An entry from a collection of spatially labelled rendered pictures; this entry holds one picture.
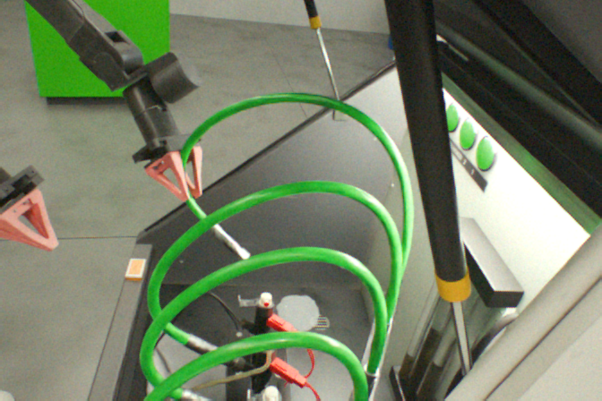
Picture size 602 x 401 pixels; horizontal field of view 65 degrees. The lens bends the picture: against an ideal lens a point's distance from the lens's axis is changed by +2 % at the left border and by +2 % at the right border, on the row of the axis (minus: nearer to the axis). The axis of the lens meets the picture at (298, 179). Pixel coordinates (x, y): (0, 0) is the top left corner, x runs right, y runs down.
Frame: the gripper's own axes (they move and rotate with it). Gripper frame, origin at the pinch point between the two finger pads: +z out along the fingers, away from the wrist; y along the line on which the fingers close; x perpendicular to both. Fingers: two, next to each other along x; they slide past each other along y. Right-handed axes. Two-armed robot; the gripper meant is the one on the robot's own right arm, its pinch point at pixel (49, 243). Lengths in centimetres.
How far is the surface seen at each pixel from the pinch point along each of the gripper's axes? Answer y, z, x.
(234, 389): 2.4, 34.9, 1.0
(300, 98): 34.5, 5.8, 16.3
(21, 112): -232, -60, 235
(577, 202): 57, 25, -1
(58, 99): -220, -53, 259
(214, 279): 25.3, 11.3, -9.1
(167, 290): -25.8, 28.1, 30.3
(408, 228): 36.3, 29.8, 14.2
